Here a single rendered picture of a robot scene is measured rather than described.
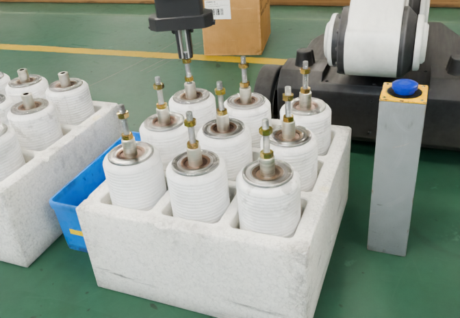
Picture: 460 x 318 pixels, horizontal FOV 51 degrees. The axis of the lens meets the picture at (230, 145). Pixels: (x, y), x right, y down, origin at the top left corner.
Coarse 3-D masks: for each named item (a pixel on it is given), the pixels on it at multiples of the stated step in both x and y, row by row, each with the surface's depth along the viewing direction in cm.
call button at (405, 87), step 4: (396, 80) 78; (400, 80) 78; (404, 80) 78; (408, 80) 77; (412, 80) 77; (392, 84) 77; (396, 84) 76; (400, 84) 76; (404, 84) 76; (408, 84) 76; (412, 84) 76; (416, 84) 76; (392, 88) 77; (396, 88) 76; (400, 88) 75; (404, 88) 75; (408, 88) 75; (412, 88) 75; (416, 88) 76; (396, 92) 77; (400, 92) 76; (404, 92) 76; (408, 92) 76; (412, 92) 76
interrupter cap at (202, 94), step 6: (180, 90) 101; (198, 90) 100; (204, 90) 100; (174, 96) 98; (180, 96) 98; (198, 96) 98; (204, 96) 97; (180, 102) 95; (186, 102) 95; (192, 102) 95; (198, 102) 95
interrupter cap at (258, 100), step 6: (234, 96) 96; (252, 96) 95; (258, 96) 95; (228, 102) 94; (234, 102) 94; (252, 102) 94; (258, 102) 93; (264, 102) 93; (234, 108) 92; (240, 108) 91; (246, 108) 91; (252, 108) 91
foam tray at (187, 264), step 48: (336, 144) 91; (96, 192) 83; (336, 192) 87; (96, 240) 82; (144, 240) 77; (192, 240) 73; (240, 240) 69; (288, 240) 69; (144, 288) 83; (192, 288) 78; (240, 288) 74; (288, 288) 70
